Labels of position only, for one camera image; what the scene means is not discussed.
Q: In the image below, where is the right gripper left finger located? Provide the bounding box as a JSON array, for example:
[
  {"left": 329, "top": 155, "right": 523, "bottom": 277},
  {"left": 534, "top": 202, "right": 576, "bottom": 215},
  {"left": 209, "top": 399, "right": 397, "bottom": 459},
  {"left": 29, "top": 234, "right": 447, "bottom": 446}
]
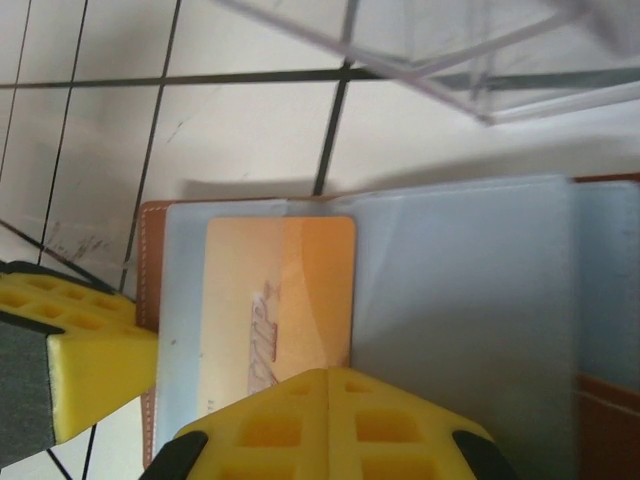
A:
[{"left": 144, "top": 368, "right": 330, "bottom": 480}]

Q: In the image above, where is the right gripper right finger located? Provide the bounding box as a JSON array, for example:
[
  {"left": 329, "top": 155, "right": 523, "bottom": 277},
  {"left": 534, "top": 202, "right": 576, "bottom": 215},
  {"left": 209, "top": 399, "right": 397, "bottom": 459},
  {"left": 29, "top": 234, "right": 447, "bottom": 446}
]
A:
[{"left": 328, "top": 366, "right": 519, "bottom": 480}]

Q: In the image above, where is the orange VIP card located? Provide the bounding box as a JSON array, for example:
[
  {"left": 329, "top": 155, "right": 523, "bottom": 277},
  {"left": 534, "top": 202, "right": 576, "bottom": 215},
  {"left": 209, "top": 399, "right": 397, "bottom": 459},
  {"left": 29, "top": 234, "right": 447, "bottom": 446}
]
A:
[{"left": 197, "top": 216, "right": 357, "bottom": 416}]

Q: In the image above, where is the clear acrylic card stand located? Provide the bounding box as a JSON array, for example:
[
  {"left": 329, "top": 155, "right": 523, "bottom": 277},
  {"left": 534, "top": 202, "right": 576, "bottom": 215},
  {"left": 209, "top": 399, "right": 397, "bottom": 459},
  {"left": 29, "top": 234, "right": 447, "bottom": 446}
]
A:
[{"left": 207, "top": 0, "right": 640, "bottom": 126}]

